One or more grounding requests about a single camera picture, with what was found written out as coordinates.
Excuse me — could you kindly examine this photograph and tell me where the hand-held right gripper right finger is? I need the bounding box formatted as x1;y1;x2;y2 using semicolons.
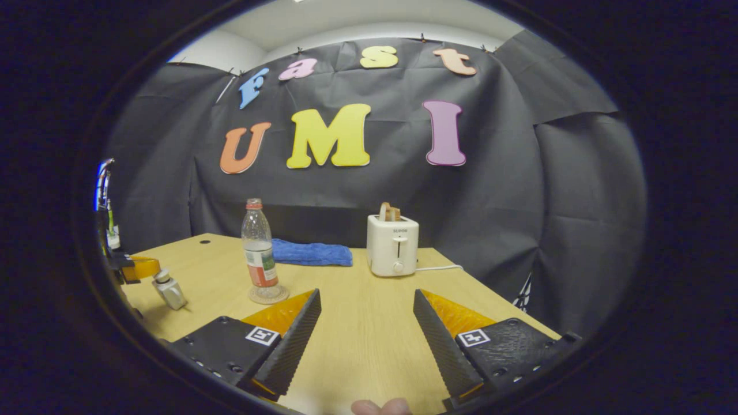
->
413;288;583;408

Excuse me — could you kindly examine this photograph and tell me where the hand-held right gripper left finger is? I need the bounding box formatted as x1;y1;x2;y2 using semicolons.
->
170;288;322;402

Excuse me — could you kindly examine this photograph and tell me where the white teacup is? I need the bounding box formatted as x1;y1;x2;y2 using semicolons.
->
157;280;189;311

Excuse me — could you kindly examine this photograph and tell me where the round brown coaster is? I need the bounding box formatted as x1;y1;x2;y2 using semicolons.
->
248;285;291;305

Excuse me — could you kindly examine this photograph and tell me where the clear plastic water bottle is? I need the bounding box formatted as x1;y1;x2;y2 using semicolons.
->
240;198;281;289

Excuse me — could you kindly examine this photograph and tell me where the dark white striped object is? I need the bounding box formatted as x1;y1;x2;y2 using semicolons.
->
511;273;534;314

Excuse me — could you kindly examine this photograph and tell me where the blue towel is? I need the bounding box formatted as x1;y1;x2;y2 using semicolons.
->
270;237;354;267

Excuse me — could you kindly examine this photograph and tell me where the white toaster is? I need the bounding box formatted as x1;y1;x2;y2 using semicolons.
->
366;214;420;278

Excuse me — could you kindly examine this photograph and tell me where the black backdrop cloth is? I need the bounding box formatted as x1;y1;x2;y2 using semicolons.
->
103;29;647;336

